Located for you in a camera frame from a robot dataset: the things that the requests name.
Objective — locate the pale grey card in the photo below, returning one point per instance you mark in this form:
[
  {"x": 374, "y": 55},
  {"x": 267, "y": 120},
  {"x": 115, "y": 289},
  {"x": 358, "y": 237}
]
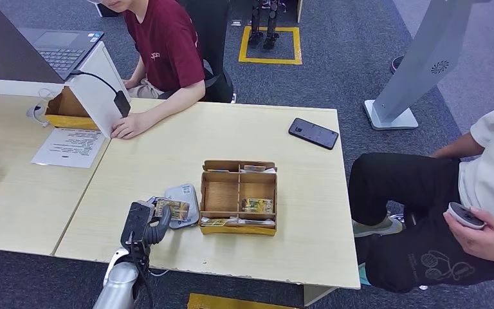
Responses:
[{"x": 255, "y": 221}]

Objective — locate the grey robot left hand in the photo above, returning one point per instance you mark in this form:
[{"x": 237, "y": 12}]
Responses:
[{"x": 138, "y": 226}]

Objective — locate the small white floor label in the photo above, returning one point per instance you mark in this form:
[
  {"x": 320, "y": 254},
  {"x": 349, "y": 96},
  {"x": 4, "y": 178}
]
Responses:
[{"x": 236, "y": 23}]

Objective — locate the black office chair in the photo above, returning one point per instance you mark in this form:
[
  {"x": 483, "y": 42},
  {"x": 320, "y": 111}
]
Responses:
[{"x": 217, "y": 25}]

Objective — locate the dark grey laptop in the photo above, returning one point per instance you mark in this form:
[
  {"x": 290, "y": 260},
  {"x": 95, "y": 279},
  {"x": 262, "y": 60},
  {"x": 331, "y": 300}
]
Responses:
[{"x": 59, "y": 47}]

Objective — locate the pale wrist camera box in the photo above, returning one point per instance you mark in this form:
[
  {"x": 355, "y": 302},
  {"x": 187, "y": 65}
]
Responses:
[{"x": 151, "y": 201}]

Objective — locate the printed paper sheet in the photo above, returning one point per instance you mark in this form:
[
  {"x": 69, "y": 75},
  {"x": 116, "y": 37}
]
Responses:
[{"x": 68, "y": 147}]

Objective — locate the person's right hand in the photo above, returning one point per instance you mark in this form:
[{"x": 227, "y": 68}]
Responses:
[{"x": 129, "y": 84}]

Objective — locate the green gold printed card stack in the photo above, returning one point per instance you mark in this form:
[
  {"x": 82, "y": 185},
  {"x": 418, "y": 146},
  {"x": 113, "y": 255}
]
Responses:
[{"x": 257, "y": 205}]

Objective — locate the black smartphone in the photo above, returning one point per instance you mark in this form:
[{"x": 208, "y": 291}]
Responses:
[{"x": 314, "y": 134}]

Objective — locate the person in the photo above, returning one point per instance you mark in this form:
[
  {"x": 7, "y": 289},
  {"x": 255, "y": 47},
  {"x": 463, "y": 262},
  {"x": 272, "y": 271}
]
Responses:
[
  {"x": 166, "y": 42},
  {"x": 400, "y": 183}
]

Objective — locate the grey white kiosk stand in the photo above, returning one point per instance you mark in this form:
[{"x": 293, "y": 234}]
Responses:
[{"x": 417, "y": 64}]

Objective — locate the white round remote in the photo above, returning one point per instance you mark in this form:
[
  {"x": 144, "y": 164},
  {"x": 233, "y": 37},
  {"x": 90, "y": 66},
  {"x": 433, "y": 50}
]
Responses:
[{"x": 462, "y": 213}]

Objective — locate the grey shoe white sole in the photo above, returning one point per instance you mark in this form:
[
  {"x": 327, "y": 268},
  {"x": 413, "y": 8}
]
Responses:
[{"x": 375, "y": 228}]

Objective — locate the white desk riser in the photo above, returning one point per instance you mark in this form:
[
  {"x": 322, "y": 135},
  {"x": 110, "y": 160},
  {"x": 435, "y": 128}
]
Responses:
[{"x": 93, "y": 102}]

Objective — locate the person's left forearm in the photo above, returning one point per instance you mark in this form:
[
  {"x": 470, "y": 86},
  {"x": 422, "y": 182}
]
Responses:
[{"x": 179, "y": 100}]

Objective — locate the yellow floor tape strip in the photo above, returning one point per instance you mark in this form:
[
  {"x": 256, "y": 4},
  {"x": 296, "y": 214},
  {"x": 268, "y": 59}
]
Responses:
[{"x": 221, "y": 303}]

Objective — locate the white printed card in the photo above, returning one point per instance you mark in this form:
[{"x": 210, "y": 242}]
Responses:
[{"x": 254, "y": 168}]

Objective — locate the yellow printed card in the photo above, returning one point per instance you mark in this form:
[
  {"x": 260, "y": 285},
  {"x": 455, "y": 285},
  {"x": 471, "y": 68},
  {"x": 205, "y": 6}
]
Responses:
[{"x": 215, "y": 221}]

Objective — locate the white furniture panel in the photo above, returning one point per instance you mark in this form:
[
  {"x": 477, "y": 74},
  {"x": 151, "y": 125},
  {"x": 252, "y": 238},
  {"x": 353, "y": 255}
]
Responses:
[{"x": 300, "y": 10}]

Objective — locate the person's right forearm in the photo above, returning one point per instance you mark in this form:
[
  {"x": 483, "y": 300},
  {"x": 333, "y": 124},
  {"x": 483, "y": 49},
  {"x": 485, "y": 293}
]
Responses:
[
  {"x": 458, "y": 147},
  {"x": 139, "y": 68}
]

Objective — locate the grey white card reader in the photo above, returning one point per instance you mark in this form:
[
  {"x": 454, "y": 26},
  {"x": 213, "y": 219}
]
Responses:
[{"x": 189, "y": 192}]

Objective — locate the brown box yellow edge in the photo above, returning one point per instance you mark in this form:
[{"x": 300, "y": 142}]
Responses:
[{"x": 66, "y": 121}]

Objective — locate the thin dark card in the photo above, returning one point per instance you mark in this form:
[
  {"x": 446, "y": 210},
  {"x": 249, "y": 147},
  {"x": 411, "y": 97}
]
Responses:
[{"x": 218, "y": 170}]

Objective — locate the white table leg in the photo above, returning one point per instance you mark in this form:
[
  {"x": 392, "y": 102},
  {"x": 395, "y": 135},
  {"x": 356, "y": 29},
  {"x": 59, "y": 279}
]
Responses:
[{"x": 315, "y": 294}]

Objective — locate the black laptop power adapter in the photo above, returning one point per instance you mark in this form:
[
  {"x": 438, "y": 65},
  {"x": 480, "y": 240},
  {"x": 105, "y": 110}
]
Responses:
[{"x": 122, "y": 103}]

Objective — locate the wooden compartment organizer box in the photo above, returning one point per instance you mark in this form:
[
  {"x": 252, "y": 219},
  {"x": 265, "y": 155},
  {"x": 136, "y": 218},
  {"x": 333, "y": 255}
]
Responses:
[{"x": 238, "y": 230}]

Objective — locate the black humanoid robot legs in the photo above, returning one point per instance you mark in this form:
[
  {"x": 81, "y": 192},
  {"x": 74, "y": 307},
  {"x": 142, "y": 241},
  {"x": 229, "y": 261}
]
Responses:
[{"x": 255, "y": 21}]

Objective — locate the black shoe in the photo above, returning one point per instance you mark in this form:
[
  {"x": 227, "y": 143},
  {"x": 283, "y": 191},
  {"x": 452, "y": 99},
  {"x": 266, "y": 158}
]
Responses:
[{"x": 396, "y": 64}]

